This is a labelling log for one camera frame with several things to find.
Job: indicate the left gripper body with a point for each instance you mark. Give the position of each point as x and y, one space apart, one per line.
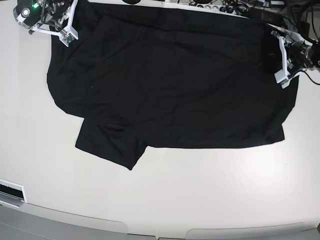
299 55

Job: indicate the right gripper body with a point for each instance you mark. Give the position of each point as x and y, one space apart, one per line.
55 18

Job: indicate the black t-shirt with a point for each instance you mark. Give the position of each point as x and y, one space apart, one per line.
168 78

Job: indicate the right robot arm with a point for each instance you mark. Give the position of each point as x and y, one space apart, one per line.
32 14

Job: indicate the white power strip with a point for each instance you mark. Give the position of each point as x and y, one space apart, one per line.
213 4

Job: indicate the white table slot panel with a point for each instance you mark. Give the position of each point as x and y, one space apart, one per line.
12 194

